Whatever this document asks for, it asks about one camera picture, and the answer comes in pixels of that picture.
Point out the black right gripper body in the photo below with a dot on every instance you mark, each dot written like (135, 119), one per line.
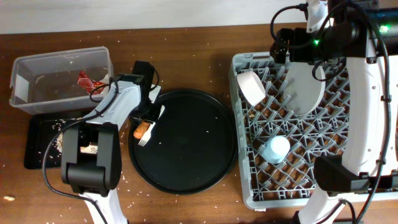
(305, 49)

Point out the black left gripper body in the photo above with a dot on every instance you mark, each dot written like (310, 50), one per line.
(148, 111)

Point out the orange carrot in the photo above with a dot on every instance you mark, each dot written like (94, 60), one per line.
(141, 130)

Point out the white plastic fork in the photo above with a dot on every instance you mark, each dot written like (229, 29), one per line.
(147, 135)

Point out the white round plate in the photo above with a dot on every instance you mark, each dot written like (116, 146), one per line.
(305, 91)

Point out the pink bowl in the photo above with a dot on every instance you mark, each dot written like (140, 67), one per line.
(251, 87)

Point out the red snack wrapper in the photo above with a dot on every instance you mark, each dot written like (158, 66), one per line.
(89, 85)

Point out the light blue plastic cup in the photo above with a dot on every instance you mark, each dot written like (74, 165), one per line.
(276, 149)

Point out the white tissue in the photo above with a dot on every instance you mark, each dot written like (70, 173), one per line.
(105, 80)

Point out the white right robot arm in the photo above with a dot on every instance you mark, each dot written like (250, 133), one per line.
(364, 40)

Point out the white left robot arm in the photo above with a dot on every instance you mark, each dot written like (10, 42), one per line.
(95, 177)

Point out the grey dishwasher rack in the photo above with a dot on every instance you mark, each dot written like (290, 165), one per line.
(323, 132)

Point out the round black tray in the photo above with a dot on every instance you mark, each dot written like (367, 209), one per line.
(192, 146)

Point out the pile of rice and scraps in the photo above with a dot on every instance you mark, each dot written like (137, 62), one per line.
(58, 144)

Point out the black rectangular tray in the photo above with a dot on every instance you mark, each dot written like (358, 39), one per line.
(42, 128)

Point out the clear plastic bin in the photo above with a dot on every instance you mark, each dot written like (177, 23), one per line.
(47, 83)

